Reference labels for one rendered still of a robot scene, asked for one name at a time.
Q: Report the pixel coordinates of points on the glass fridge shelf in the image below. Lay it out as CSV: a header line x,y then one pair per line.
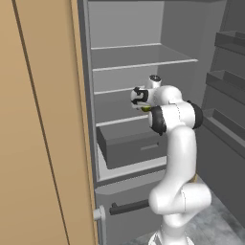
x,y
111,90
137,59
121,120

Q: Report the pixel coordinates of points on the grey door bin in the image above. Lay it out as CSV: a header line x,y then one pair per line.
x,y
231,41
225,127
226,84

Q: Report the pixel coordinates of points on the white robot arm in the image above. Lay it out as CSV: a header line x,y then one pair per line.
x,y
178,153

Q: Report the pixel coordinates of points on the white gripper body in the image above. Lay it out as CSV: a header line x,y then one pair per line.
x,y
134,97

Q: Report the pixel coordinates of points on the grey freezer drawer front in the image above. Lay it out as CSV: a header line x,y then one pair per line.
x,y
127,191

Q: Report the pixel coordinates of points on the grey fridge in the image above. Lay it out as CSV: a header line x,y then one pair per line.
x,y
127,22

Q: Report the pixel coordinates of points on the tan tall cupboard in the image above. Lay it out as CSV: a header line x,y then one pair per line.
x,y
35,127

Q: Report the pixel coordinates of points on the yellow-green fruit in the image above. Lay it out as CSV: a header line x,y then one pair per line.
x,y
145,109

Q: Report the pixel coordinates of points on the grey fridge drawer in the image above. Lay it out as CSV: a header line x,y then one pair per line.
x,y
127,150

